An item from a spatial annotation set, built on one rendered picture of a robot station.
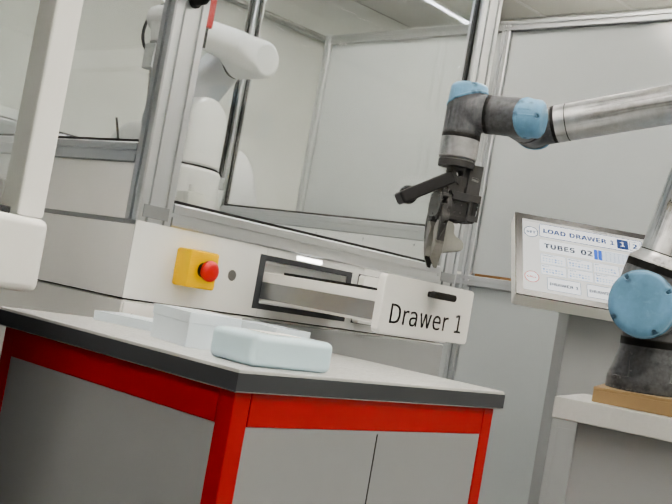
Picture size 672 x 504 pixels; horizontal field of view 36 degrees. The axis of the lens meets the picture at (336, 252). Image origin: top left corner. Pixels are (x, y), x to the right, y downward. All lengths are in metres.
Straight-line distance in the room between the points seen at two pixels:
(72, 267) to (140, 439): 0.67
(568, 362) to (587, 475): 0.98
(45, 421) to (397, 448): 0.54
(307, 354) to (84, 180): 0.80
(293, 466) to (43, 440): 0.42
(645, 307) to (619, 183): 1.91
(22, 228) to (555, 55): 2.83
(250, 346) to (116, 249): 0.65
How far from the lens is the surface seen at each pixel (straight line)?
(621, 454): 1.96
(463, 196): 1.98
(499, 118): 1.97
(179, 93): 1.96
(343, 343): 2.33
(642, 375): 1.98
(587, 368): 2.94
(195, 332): 1.50
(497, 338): 3.90
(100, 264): 1.97
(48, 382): 1.63
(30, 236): 1.50
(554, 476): 2.95
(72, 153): 2.12
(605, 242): 3.00
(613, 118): 2.05
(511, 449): 3.85
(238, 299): 2.09
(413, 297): 1.95
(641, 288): 1.84
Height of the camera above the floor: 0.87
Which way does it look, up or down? 2 degrees up
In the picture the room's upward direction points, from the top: 10 degrees clockwise
